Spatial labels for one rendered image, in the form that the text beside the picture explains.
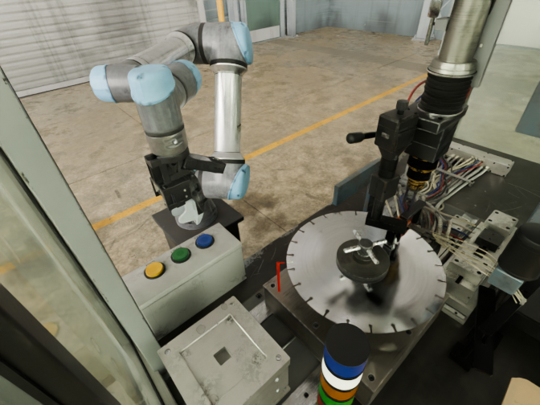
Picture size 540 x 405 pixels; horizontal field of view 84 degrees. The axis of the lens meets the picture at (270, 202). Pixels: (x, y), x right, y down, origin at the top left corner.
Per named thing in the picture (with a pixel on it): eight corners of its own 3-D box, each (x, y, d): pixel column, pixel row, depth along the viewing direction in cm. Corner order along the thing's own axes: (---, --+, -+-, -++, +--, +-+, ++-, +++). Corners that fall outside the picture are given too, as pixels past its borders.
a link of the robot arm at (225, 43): (210, 195, 107) (211, 31, 98) (251, 198, 104) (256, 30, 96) (197, 200, 95) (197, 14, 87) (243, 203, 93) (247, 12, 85)
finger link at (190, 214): (180, 232, 72) (170, 202, 67) (201, 221, 75) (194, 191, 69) (186, 239, 70) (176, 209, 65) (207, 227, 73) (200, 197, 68)
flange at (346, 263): (325, 257, 67) (326, 249, 65) (358, 235, 71) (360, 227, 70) (366, 290, 59) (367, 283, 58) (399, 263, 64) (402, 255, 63)
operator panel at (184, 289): (157, 341, 74) (137, 307, 65) (140, 312, 81) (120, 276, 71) (247, 278, 88) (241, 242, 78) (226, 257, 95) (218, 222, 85)
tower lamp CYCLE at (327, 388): (341, 411, 34) (344, 401, 32) (312, 378, 37) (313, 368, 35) (365, 382, 36) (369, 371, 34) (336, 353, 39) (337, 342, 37)
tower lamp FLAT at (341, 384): (345, 400, 32) (348, 390, 30) (313, 367, 35) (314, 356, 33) (369, 370, 34) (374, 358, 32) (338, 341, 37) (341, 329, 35)
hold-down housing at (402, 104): (380, 206, 60) (403, 109, 47) (363, 195, 63) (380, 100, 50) (399, 197, 63) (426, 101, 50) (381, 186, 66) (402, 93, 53)
